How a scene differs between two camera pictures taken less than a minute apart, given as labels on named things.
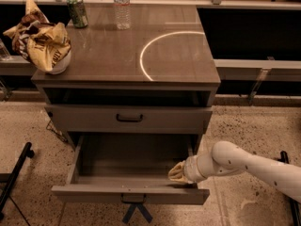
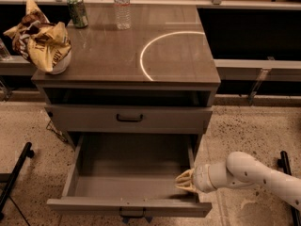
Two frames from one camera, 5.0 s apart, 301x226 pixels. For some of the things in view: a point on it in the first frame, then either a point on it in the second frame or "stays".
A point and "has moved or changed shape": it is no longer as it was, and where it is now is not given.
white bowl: x=60 y=65 stays
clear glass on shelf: x=5 y=55 stays
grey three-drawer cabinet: x=150 y=88 stays
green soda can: x=77 y=10 stays
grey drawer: x=131 y=169 has moved or changed shape
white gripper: x=190 y=171 -> x=200 y=178
